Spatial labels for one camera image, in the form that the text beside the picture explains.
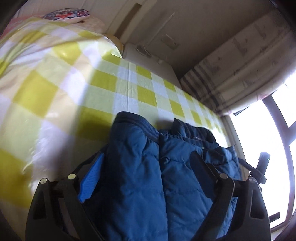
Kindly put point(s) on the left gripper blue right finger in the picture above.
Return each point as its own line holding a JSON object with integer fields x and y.
{"x": 205, "y": 176}

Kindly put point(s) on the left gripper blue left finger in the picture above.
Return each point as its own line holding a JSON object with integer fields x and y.
{"x": 90, "y": 178}

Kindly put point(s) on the blue puffer jacket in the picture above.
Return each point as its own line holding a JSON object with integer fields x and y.
{"x": 147, "y": 189}

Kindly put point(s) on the yellow white checkered bed sheet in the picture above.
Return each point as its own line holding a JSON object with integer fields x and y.
{"x": 61, "y": 88}

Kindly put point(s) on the white bedside cabinet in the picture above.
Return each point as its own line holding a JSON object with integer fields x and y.
{"x": 153, "y": 64}

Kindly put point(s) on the patterned pillow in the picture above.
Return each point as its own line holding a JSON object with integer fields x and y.
{"x": 78, "y": 17}

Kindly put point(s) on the dark window frame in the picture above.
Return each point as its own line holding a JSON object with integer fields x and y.
{"x": 262, "y": 128}

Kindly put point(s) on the wall power socket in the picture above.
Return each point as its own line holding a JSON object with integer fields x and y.
{"x": 169, "y": 42}

